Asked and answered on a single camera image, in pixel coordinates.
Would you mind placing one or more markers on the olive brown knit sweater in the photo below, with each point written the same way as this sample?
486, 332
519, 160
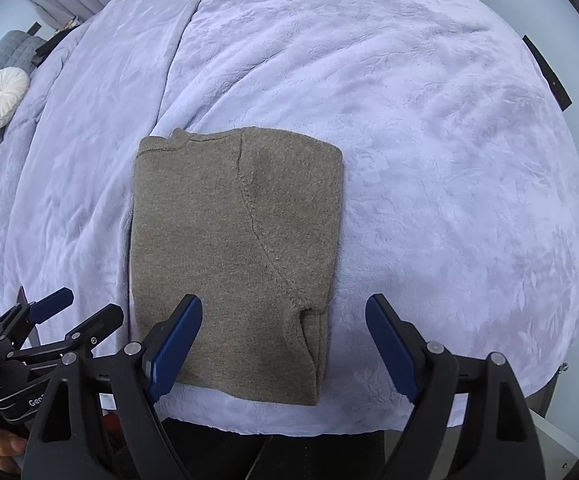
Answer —
248, 221

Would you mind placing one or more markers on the person's left hand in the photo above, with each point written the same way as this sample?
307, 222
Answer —
11, 447

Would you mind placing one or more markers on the lavender plush bed blanket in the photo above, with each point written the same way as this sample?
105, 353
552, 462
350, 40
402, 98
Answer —
461, 186

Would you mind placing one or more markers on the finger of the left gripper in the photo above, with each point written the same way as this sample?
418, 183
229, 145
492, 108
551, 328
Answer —
18, 322
95, 329

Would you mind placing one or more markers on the black bar on wall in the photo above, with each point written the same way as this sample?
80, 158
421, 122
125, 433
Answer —
555, 84

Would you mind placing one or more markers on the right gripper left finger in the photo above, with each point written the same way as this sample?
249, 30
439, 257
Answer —
97, 419

